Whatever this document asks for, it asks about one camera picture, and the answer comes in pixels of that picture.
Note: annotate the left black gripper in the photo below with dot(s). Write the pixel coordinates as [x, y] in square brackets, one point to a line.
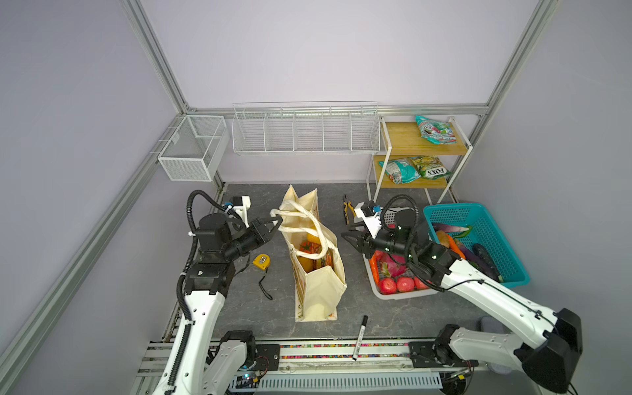
[259, 230]

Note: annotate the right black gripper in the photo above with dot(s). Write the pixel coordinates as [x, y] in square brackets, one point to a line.
[364, 246]

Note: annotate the cream floral tote bag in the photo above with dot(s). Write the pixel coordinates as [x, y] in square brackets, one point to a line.
[316, 262]

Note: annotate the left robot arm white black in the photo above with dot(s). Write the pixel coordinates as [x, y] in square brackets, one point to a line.
[201, 290]

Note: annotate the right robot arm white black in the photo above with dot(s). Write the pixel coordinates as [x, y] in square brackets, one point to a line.
[544, 344]

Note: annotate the teal white snack bag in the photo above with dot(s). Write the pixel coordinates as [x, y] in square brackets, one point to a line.
[400, 171]

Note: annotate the green Fox's candy bag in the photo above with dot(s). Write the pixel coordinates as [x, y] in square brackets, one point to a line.
[430, 167]

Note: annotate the teal pink snack bag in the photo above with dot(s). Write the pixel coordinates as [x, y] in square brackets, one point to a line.
[436, 132]

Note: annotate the orange carrot in white basket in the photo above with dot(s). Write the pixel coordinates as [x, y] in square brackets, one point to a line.
[374, 270]

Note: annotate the yellow tape measure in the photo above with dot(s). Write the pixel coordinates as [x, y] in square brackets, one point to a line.
[262, 262]

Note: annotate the yellow black pliers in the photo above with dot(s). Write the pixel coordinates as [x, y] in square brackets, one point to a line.
[348, 210]

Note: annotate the white plastic fruit basket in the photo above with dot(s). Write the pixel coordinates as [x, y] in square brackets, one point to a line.
[398, 296]

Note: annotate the pink dragon fruit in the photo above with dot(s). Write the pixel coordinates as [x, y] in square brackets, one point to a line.
[391, 268]

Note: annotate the red apple front left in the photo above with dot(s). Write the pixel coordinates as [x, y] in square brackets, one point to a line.
[388, 286]

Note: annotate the red apple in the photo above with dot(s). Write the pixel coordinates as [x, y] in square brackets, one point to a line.
[388, 286]
[405, 284]

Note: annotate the red apple front middle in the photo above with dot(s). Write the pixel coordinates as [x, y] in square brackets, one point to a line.
[405, 284]

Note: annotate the black marker pen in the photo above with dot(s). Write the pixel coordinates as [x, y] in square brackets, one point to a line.
[360, 338]

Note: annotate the brown potato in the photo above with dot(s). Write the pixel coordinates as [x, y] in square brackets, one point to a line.
[443, 238]

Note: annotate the pale purple striped eggplant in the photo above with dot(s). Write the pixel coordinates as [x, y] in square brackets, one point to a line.
[455, 230]

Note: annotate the orange carrot in teal basket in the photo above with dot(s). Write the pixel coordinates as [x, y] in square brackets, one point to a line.
[454, 246]

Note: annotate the white mesh box basket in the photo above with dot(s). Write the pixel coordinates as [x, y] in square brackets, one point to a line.
[195, 148]

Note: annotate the white wooden two-tier shelf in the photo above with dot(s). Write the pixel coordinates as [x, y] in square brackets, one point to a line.
[403, 139]

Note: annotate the teal plastic vegetable basket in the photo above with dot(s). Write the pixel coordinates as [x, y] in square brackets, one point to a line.
[484, 231]

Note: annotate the dark black cucumber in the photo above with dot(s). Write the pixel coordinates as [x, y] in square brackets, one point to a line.
[485, 256]

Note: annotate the grey wrist rest pad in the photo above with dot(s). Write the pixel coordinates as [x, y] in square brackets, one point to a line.
[489, 324]

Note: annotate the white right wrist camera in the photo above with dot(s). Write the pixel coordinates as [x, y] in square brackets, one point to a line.
[369, 213]

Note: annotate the white wire wall basket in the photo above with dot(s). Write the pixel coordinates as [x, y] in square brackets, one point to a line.
[306, 127]

